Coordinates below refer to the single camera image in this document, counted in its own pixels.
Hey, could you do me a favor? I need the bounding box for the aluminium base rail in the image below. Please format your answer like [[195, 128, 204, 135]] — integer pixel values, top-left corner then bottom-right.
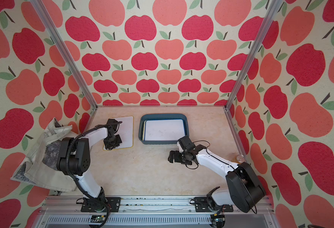
[[31, 195, 279, 228]]

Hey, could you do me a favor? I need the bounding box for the left aluminium frame post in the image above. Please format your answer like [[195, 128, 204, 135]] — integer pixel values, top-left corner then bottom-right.
[[30, 1, 98, 111]]

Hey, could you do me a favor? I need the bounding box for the right aluminium frame post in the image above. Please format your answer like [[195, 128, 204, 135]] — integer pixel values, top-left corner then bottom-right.
[[224, 0, 283, 113]]

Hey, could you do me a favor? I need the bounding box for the aluminium frame post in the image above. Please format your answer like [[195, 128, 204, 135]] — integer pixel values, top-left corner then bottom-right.
[[224, 0, 283, 113], [30, 1, 98, 111]]

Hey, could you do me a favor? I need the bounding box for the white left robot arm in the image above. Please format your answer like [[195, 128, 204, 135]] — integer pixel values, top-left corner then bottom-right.
[[56, 119, 122, 213]]

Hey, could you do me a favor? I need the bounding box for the orange drink can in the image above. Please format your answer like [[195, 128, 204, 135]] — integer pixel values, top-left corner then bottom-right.
[[234, 154, 246, 164]]

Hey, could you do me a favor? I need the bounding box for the yellow-framed whiteboard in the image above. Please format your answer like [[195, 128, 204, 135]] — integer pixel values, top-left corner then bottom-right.
[[103, 116, 133, 151]]

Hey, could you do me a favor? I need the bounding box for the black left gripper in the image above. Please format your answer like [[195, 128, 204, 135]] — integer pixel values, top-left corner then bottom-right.
[[104, 134, 123, 149]]

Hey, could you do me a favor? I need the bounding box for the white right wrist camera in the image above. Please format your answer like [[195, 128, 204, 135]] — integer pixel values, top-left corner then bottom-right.
[[177, 142, 184, 153]]

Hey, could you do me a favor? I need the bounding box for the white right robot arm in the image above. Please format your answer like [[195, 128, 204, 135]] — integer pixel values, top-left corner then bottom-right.
[[168, 135, 266, 214]]

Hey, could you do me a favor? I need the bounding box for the beige printed tote bag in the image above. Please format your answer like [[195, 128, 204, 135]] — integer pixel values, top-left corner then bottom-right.
[[10, 119, 77, 192]]

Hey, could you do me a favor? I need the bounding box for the dark teal storage box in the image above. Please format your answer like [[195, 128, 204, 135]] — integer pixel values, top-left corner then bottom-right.
[[138, 113, 189, 144]]

